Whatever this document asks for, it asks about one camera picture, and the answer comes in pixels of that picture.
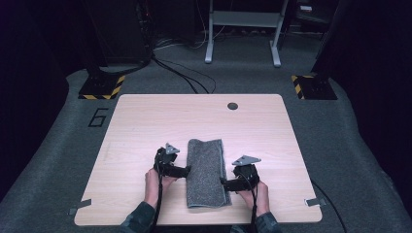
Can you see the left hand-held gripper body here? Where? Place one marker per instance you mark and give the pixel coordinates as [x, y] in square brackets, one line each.
[165, 158]

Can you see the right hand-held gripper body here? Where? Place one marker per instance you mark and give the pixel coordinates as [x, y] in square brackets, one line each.
[247, 174]

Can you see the grey towel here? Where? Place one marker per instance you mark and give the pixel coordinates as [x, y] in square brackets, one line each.
[205, 174]

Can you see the person's right hand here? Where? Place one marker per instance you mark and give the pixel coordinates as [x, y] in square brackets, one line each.
[260, 199]

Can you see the person's left hand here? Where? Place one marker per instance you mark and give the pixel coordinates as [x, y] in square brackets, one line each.
[152, 187]

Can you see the grey tape strip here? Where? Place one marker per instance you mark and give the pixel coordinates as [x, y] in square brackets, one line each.
[79, 206]
[315, 202]

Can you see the black yellow striped stand base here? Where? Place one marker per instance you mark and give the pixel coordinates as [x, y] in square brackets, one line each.
[102, 87]
[315, 87]

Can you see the dark cabinet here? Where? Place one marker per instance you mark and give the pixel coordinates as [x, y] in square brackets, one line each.
[120, 29]

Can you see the white metal desk frame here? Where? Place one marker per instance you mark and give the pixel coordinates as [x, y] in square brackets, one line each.
[243, 18]

